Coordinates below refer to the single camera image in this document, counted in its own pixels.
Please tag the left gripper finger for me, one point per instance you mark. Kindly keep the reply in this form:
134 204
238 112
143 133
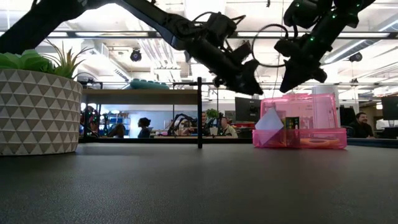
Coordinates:
244 51
248 81

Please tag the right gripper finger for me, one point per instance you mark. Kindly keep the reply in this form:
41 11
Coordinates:
295 76
320 75

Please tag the pink transparent pencil case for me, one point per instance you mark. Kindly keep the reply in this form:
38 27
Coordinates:
311 105

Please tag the purple sticky note pad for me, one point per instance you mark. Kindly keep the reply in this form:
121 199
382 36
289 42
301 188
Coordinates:
269 124

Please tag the green yellow crayon box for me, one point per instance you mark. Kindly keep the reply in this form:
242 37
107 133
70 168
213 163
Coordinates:
292 124

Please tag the background black robot arm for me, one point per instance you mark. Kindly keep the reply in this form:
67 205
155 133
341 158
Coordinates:
180 123

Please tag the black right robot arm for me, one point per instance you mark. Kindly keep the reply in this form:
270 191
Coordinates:
348 9

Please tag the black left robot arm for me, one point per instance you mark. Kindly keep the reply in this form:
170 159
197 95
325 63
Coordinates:
46 18

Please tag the white round pillar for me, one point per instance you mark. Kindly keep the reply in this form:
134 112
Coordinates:
325 90

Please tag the black background monitor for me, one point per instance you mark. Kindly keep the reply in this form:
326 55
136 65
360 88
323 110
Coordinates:
390 107
247 109

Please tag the black ceiling spotlight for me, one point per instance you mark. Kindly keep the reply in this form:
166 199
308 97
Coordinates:
355 57
136 55

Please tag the background green plant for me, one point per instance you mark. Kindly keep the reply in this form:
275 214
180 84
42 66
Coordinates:
212 113

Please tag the person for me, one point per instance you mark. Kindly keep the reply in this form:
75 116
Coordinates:
362 127
228 130
144 129
206 124

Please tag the succulent in white patterned pot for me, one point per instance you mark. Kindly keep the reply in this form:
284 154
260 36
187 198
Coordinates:
37 112

